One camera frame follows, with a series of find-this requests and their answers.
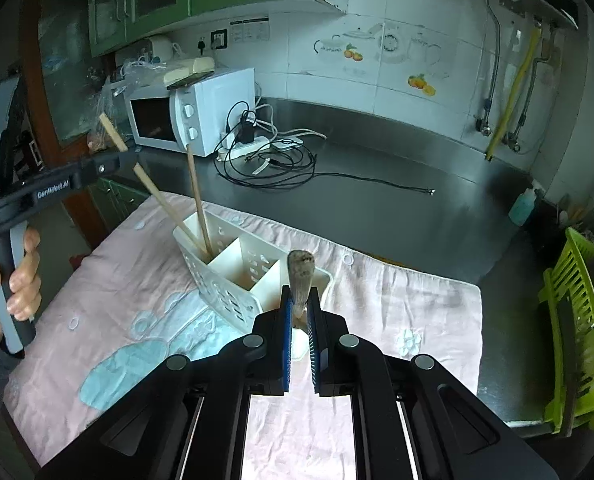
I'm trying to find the person's left hand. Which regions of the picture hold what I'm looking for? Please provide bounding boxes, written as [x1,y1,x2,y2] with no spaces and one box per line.
[0,227,43,336]

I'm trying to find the yellow gas pipe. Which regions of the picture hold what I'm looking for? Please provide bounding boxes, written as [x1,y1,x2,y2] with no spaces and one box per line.
[484,25,543,162]

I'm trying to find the white power strip with cables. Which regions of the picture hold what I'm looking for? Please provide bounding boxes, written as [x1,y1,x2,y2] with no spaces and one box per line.
[214,101,328,191]

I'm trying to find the white microwave oven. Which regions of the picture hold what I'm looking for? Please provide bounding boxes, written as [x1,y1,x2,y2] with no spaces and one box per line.
[127,67,256,157]

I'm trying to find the pink printed towel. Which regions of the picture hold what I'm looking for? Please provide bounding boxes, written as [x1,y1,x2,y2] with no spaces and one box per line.
[2,192,482,480]

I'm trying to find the brown wooden door frame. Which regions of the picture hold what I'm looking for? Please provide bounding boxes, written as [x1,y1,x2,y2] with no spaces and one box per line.
[19,10,110,249]

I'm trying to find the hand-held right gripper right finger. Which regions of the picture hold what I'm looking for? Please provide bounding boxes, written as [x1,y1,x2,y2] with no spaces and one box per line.
[307,287,562,480]

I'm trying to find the long black cable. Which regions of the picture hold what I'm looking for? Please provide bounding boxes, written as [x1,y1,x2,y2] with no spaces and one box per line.
[297,172,438,196]

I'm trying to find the clear plastic bag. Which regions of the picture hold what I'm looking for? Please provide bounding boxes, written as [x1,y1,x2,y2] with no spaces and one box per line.
[89,67,142,153]

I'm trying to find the white plastic chopstick holder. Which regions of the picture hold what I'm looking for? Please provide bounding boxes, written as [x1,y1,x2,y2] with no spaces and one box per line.
[173,203,334,361]

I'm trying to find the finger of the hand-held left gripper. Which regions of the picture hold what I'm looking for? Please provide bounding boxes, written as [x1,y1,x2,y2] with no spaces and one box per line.
[78,151,140,182]

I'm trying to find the green base cabinet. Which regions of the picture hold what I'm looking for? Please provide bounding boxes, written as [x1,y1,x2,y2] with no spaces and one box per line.
[87,177,150,231]

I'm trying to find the metal flexible hose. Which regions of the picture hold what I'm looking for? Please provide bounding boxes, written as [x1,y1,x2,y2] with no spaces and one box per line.
[476,0,502,137]
[504,30,558,154]

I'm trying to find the black charger plug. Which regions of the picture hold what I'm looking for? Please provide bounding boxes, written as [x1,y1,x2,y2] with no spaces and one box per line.
[239,114,259,145]

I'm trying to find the wooden chopsticks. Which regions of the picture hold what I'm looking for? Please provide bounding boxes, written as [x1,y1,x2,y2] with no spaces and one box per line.
[287,250,316,329]

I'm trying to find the cream rectangular block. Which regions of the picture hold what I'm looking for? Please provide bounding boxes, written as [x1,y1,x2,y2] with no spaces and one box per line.
[164,57,216,85]

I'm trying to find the single wooden chopstick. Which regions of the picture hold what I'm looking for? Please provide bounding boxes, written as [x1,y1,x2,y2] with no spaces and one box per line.
[186,144,214,255]
[99,112,201,247]

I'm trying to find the clear blue liquid bottle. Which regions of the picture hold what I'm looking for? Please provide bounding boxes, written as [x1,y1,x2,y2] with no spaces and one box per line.
[508,187,538,228]

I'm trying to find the white wall notice sticker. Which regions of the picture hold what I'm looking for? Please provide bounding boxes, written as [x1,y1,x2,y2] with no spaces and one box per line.
[229,16,270,44]

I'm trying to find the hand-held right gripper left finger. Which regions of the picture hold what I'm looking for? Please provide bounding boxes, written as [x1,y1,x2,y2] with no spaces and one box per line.
[37,285,294,480]

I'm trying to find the green plastic dish rack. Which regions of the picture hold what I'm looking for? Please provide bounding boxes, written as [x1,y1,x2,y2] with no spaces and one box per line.
[537,227,594,436]

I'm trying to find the white electric kettle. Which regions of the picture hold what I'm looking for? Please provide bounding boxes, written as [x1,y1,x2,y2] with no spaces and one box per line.
[144,35,176,64]

